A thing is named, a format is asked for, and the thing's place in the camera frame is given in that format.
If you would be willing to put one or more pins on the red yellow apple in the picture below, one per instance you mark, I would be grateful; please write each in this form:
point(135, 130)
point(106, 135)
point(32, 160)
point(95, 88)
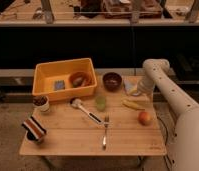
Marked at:
point(144, 118)

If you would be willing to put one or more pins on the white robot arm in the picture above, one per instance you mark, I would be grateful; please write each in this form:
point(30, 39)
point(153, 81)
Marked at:
point(186, 142)

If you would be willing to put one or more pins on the green plastic cup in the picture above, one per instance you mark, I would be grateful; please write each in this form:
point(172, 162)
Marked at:
point(100, 102)

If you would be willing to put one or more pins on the white cup with contents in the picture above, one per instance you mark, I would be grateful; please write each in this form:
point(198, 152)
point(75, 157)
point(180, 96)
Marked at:
point(41, 103)

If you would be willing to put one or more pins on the dark brown bowl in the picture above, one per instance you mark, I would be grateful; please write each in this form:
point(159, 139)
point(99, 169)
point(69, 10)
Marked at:
point(112, 81)

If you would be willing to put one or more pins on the orange bowl in bin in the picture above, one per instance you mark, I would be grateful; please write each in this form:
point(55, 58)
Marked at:
point(80, 79)

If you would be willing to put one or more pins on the grey blue cloth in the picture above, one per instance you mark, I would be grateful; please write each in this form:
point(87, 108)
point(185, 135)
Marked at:
point(131, 89)

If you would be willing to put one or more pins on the silver fork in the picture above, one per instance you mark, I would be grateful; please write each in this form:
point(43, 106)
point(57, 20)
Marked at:
point(106, 124)

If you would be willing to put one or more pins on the yellow banana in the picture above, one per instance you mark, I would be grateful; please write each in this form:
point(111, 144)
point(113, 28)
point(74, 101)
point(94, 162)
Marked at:
point(132, 105)

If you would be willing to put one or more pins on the wooden folding table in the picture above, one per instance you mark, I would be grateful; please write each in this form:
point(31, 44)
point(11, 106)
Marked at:
point(70, 132)

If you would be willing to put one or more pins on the blue sponge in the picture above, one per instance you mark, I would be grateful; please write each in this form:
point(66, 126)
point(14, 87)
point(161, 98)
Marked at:
point(59, 85)

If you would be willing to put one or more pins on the yellow plastic bin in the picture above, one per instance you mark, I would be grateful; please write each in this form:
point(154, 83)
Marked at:
point(46, 74)

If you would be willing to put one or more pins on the striped tipped mug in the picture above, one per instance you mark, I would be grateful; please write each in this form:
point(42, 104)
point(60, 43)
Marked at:
point(35, 132)

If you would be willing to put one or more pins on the background workbench shelf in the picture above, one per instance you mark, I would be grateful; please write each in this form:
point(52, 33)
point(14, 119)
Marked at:
point(99, 12)

